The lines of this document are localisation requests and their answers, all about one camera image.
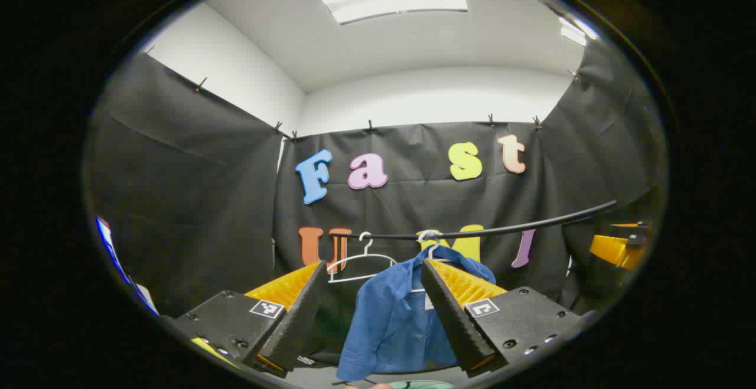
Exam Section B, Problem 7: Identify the black backdrop cloth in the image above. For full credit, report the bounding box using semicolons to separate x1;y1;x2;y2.
86;38;665;366

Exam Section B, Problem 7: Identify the white clothes hanger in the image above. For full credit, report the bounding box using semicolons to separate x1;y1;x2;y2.
410;230;451;294
327;231;397;283

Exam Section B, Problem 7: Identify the blue shirt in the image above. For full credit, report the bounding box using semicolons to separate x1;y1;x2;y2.
337;246;497;382

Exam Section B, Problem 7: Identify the blue white printed board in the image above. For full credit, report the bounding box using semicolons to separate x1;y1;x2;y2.
96;217;160;317

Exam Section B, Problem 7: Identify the small ceiling light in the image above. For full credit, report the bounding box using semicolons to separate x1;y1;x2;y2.
558;17;600;46

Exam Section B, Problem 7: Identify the row of black cloth clips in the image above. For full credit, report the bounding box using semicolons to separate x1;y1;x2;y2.
194;69;582;142

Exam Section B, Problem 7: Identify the black clothes rack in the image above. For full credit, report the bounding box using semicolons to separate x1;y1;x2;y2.
343;200;618;242

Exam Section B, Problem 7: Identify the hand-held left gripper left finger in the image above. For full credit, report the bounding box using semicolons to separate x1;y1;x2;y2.
174;260;329;374

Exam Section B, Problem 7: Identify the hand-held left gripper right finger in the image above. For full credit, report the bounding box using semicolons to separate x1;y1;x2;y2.
421;258;591;378

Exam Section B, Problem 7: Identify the green laundry hamper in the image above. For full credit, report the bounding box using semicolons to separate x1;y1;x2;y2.
387;380;455;389

